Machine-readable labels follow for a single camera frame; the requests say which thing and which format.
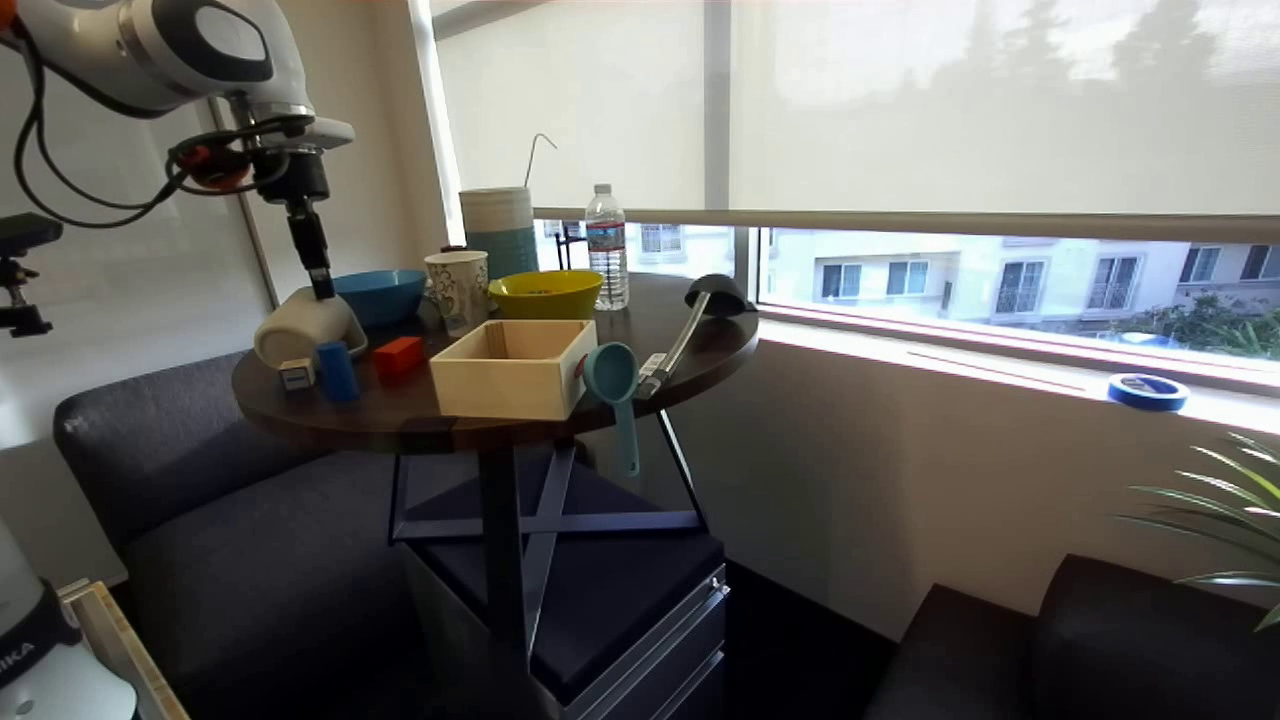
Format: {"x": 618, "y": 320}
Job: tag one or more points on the grey fabric sofa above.
{"x": 226, "y": 533}

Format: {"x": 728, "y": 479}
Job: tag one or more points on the white black device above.
{"x": 43, "y": 640}

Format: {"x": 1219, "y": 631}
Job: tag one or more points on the wooden letter cube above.
{"x": 297, "y": 375}

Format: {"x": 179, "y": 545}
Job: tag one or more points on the cream wooden box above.
{"x": 512, "y": 371}

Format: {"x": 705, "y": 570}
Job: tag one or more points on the black camera on stand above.
{"x": 22, "y": 275}

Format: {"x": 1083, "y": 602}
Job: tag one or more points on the black metal table base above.
{"x": 501, "y": 562}

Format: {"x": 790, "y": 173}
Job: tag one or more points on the teal plastic scoop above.
{"x": 615, "y": 375}

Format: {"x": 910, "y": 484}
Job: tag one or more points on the clear water bottle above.
{"x": 605, "y": 255}

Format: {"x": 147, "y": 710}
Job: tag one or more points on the red block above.
{"x": 399, "y": 361}

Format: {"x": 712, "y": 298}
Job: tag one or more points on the white patterned mug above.
{"x": 459, "y": 288}

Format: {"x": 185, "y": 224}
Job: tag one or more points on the narrow white roller blind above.
{"x": 575, "y": 93}

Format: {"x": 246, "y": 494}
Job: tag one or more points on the blue cylinder block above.
{"x": 339, "y": 375}

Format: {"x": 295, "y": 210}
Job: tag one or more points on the green plant leaves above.
{"x": 1232, "y": 520}

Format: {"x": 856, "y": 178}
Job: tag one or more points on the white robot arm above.
{"x": 161, "y": 47}

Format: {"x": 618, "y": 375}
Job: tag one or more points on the blue dish on windowsill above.
{"x": 1144, "y": 395}

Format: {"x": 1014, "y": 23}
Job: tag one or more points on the yellow bowl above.
{"x": 547, "y": 298}

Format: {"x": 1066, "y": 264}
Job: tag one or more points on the light wooden frame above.
{"x": 127, "y": 655}

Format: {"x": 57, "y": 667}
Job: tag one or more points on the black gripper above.
{"x": 295, "y": 173}

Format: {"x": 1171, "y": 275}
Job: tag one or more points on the wide white roller blind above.
{"x": 1000, "y": 105}

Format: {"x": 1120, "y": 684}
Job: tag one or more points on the dark leather sofa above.
{"x": 1104, "y": 655}

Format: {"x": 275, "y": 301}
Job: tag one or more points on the white jug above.
{"x": 304, "y": 334}

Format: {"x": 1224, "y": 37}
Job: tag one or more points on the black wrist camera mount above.
{"x": 213, "y": 162}

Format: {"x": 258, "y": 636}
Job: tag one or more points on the white teal striped vase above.
{"x": 501, "y": 234}

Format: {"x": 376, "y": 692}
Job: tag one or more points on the blue plastic bowl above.
{"x": 381, "y": 298}

